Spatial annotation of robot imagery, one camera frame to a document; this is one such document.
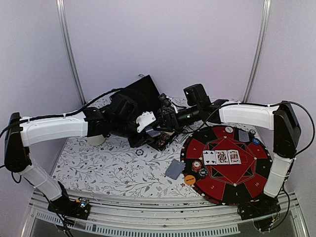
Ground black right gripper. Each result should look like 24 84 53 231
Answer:
156 104 201 132

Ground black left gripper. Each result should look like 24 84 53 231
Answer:
111 116 156 149

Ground grey card deck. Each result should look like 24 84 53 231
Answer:
165 159 186 180

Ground red 5 poker chip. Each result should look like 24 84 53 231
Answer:
192 160 202 172

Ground clubs face-up playing card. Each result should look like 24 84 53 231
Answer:
202 150 217 165

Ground white dealer button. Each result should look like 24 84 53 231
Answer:
225 126 234 133

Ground black 100 poker chips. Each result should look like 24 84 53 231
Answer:
198 168 208 177

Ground orange big blind button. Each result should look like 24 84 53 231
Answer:
184 175 196 186

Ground queen face-up playing card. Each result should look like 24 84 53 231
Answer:
215 150 230 165

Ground king face-up playing card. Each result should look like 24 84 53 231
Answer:
227 150 241 164

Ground dealt face-down card pair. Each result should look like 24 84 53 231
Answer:
238 130 250 143

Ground blue small blind button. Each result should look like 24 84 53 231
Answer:
252 138 261 145

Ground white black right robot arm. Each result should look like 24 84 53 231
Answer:
159 84 301 219

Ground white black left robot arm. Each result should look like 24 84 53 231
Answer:
0 88 156 219

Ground blue white loose chip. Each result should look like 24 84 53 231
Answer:
136 149 144 156

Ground open black poker chip case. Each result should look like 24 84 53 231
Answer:
108 75 188 152

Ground round red black poker mat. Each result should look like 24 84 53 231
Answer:
180 125 272 205

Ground small dark chip near dealer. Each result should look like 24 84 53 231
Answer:
249 129 256 135

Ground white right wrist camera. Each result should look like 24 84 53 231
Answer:
158 93 177 113

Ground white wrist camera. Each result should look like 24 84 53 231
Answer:
135 112 156 133
158 93 177 113

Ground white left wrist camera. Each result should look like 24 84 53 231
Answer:
135 112 156 133

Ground left aluminium frame post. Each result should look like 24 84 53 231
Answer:
56 0 86 105

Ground aluminium frame post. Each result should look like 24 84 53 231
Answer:
242 0 271 103
56 0 86 105

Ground right aluminium frame post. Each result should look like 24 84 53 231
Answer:
242 0 271 103

